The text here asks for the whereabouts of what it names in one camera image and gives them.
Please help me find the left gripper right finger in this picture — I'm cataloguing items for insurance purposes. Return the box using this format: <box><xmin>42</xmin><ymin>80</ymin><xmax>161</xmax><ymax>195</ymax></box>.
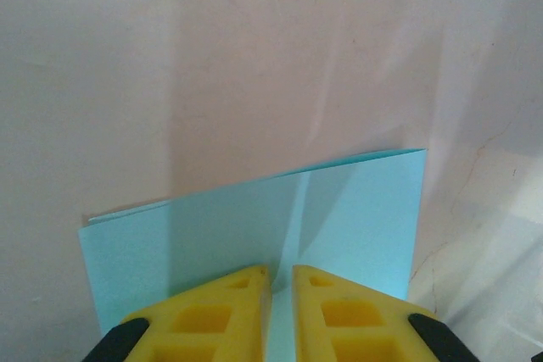
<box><xmin>291</xmin><ymin>264</ymin><xmax>477</xmax><ymax>362</ymax></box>

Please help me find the light blue cloth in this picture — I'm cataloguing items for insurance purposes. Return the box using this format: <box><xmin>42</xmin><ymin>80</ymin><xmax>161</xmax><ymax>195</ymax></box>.
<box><xmin>77</xmin><ymin>148</ymin><xmax>427</xmax><ymax>362</ymax></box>

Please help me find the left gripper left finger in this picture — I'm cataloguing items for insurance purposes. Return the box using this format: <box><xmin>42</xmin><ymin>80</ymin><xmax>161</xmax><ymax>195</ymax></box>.
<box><xmin>82</xmin><ymin>264</ymin><xmax>272</xmax><ymax>362</ymax></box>

